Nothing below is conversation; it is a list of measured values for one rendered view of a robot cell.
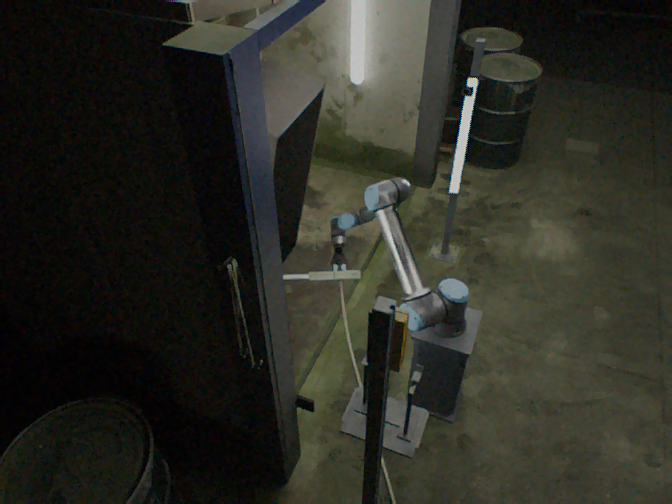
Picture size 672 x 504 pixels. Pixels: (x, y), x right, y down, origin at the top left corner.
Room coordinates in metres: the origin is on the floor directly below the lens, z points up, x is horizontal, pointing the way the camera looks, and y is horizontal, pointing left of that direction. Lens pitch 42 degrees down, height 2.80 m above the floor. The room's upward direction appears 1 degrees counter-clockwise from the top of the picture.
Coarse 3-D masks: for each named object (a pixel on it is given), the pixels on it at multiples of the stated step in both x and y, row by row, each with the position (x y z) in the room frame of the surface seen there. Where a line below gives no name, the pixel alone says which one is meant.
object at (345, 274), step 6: (348, 270) 2.29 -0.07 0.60; (354, 270) 2.29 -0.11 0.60; (288, 276) 2.27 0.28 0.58; (294, 276) 2.27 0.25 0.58; (300, 276) 2.27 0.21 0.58; (306, 276) 2.27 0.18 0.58; (312, 276) 2.26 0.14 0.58; (318, 276) 2.26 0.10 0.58; (324, 276) 2.26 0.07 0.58; (330, 276) 2.26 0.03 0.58; (336, 276) 2.26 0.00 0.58; (342, 276) 2.26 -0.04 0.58; (348, 276) 2.26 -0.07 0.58; (354, 276) 2.26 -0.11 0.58
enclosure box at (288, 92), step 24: (264, 72) 2.57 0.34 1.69; (288, 72) 2.62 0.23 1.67; (264, 96) 2.36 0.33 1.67; (288, 96) 2.39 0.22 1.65; (312, 96) 2.43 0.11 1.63; (288, 120) 2.19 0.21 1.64; (312, 120) 2.63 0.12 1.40; (288, 144) 2.69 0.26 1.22; (312, 144) 2.63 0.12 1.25; (288, 168) 2.69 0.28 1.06; (288, 192) 2.70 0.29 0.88; (288, 216) 2.70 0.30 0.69; (288, 240) 2.71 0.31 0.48
